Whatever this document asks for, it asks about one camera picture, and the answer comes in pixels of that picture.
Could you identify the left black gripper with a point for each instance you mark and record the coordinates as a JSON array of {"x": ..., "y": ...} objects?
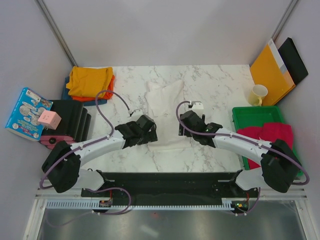
[{"x": 151, "y": 136}]

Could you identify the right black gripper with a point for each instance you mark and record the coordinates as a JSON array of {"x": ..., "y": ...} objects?
[{"x": 181, "y": 130}]

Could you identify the white t shirt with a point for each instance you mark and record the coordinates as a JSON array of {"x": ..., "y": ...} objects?
[{"x": 162, "y": 101}]

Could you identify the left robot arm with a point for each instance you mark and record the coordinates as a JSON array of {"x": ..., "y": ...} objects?
[{"x": 63, "y": 165}]

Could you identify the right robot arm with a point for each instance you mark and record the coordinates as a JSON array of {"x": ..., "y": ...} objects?
[{"x": 278, "y": 165}]

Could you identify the orange folded shirt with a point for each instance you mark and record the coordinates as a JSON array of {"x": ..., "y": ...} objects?
[{"x": 107, "y": 95}]

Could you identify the green plastic tray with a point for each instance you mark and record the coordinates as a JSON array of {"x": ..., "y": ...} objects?
[{"x": 256, "y": 116}]

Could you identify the black and pink case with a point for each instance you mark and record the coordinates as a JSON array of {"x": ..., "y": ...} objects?
[{"x": 73, "y": 127}]

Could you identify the yellow mug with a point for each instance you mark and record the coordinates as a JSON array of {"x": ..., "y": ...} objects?
[{"x": 257, "y": 94}]

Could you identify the mustard yellow folded shirt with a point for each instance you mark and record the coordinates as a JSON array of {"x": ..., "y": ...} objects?
[{"x": 88, "y": 82}]

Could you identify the magenta t shirt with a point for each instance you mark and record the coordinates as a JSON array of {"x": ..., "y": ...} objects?
[{"x": 270, "y": 131}]

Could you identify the blue folded shirt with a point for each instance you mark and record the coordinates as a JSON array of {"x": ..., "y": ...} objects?
[{"x": 65, "y": 96}]

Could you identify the orange envelope folder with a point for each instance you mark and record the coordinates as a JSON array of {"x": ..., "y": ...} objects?
[{"x": 270, "y": 71}]

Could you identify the pink cube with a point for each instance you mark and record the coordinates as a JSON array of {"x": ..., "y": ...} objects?
[{"x": 49, "y": 119}]

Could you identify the black flat box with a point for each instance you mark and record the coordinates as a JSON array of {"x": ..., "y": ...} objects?
[{"x": 293, "y": 61}]

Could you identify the blue printed box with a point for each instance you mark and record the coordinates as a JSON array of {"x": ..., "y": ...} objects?
[{"x": 23, "y": 120}]

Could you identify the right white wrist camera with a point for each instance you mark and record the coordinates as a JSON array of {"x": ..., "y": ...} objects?
[{"x": 196, "y": 106}]

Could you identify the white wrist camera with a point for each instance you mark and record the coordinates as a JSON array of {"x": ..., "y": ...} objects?
[
  {"x": 196, "y": 106},
  {"x": 135, "y": 112}
]

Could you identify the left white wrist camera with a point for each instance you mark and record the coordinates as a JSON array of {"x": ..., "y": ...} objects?
[{"x": 135, "y": 112}]

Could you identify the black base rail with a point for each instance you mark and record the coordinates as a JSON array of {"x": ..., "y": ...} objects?
[{"x": 189, "y": 188}]

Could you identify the white cable duct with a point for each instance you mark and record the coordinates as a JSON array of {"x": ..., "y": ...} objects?
[{"x": 74, "y": 204}]

